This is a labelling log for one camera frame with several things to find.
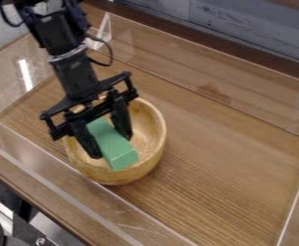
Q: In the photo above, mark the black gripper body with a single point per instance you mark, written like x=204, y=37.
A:
x=89, y=95

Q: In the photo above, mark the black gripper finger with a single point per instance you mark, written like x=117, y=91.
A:
x=121, y=118
x=87, y=140

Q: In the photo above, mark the brown wooden bowl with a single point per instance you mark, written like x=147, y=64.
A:
x=149, y=140

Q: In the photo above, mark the green rectangular block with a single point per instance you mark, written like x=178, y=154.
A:
x=118, y=151

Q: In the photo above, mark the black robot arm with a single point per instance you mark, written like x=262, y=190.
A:
x=61, y=31

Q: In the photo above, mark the clear acrylic corner bracket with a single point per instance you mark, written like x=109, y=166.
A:
x=102, y=32

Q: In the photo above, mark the clear acrylic tray enclosure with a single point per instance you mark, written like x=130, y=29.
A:
x=216, y=123

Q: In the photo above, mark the black metal bracket with bolt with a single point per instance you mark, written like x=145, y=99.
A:
x=29, y=234

